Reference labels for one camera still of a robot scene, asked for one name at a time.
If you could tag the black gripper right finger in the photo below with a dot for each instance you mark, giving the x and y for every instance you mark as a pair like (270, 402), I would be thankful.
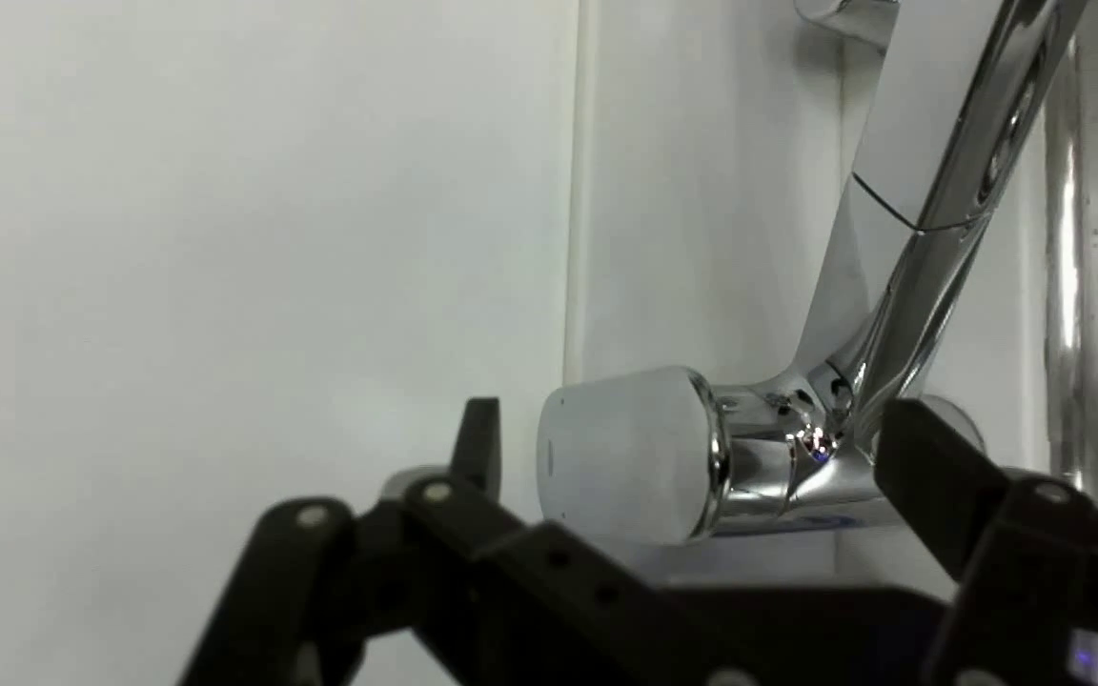
(1032, 575)

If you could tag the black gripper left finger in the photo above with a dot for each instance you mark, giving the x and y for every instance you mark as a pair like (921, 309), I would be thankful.
(495, 575)

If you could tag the chrome sink tap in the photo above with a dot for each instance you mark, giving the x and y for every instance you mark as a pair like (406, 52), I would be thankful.
(626, 450)

